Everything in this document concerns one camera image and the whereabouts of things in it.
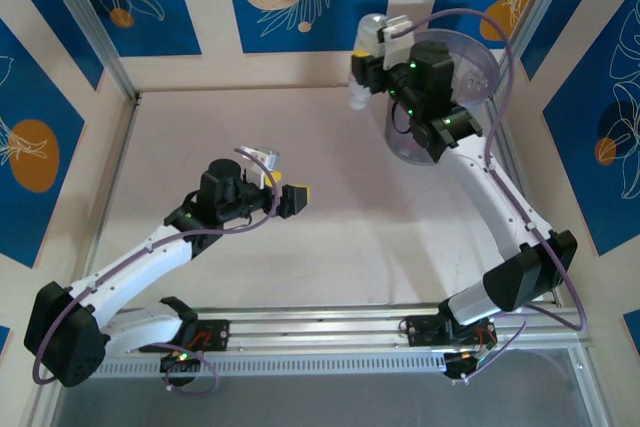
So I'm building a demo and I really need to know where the slotted grey cable duct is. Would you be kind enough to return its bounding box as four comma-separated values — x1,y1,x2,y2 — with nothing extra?
94,352,449,379

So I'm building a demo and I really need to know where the aluminium frame post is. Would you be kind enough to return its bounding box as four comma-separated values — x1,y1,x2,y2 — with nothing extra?
492,0,589,98
35,0,142,101

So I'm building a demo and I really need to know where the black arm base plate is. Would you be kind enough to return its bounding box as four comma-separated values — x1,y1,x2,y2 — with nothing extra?
405,315,496,348
187,319,232,353

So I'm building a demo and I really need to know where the aluminium frame beam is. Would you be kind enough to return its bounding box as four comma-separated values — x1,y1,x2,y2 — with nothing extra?
99,302,586,366

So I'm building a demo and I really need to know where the black cable loop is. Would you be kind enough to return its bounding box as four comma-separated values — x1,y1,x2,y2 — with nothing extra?
390,96,414,136

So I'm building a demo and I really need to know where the small electronics board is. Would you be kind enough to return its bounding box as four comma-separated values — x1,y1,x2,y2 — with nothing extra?
442,345,499,381
159,349,202,374

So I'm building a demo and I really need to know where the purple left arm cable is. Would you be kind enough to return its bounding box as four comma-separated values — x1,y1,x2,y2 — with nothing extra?
31,146,281,394

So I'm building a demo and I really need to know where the translucent purple plastic bin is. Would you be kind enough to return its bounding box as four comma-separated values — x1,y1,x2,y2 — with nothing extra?
383,28,502,169

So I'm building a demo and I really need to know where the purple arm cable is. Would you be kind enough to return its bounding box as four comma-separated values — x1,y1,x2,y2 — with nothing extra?
392,9,591,383
31,146,281,394

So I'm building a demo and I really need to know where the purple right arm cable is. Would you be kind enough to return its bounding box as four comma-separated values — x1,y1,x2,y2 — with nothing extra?
392,9,591,383

